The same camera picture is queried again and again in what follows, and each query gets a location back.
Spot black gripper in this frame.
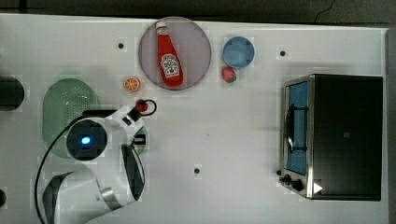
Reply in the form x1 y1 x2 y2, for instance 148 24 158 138
132 133 147 146

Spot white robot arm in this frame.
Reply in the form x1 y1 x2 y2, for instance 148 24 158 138
42 105 145 224

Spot green mug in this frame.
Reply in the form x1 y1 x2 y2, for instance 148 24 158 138
134 128 149 154

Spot red strawberry toy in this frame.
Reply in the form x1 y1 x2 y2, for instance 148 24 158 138
135 99 149 112

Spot orange slice toy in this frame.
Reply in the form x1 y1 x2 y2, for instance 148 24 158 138
123 77 141 92

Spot red ketchup bottle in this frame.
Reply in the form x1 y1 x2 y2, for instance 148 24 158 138
155 21 184 87

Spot green perforated colander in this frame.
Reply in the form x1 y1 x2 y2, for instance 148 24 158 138
42 78 99 147

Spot grey round plate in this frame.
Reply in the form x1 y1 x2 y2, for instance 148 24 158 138
138 17 212 91

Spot pink strawberry toy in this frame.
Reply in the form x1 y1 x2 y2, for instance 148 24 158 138
221 67 236 83

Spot blue bowl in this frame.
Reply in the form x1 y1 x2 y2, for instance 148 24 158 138
222 36 255 69

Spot black round object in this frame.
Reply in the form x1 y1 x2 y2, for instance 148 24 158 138
0 76 24 111

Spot black toaster oven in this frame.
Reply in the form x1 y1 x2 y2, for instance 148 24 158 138
276 74 384 201

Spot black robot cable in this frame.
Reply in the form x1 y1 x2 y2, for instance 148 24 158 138
34 99 158 224

